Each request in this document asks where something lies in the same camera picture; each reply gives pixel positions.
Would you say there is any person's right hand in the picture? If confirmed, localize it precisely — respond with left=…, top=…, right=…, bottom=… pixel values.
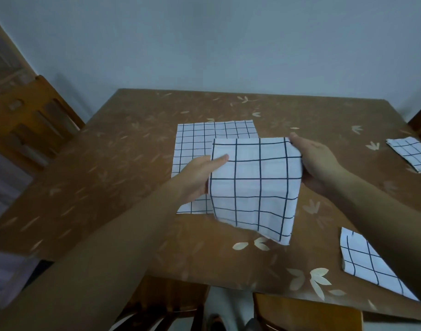
left=288, top=132, right=342, bottom=197

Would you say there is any person's left hand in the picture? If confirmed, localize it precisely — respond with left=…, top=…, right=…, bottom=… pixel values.
left=177, top=154, right=230, bottom=208

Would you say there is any white wide-check cloth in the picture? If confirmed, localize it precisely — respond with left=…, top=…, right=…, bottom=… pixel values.
left=385, top=137, right=421, bottom=174
left=340, top=227, right=420, bottom=302
left=208, top=137, right=303, bottom=246

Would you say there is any person's right forearm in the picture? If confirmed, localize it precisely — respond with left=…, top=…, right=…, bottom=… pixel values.
left=329, top=165, right=421, bottom=309

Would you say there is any person's left forearm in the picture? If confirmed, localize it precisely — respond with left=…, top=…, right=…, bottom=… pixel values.
left=0, top=176, right=188, bottom=331

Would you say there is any white fine-check cloth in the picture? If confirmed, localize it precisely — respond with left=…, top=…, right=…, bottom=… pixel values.
left=171, top=120, right=259, bottom=215

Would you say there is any brown leaf-print tablecloth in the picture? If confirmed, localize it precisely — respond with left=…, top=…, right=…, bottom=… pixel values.
left=0, top=88, right=421, bottom=322

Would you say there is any wooden slat-back chair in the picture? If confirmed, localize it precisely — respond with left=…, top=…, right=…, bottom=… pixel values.
left=0, top=75, right=86, bottom=176

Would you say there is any wooden glass-door cabinet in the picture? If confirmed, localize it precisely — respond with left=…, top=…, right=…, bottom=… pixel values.
left=0, top=12, right=37, bottom=100

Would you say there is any lilac fabric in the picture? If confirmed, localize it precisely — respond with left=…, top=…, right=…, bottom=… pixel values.
left=0, top=251, right=40, bottom=309

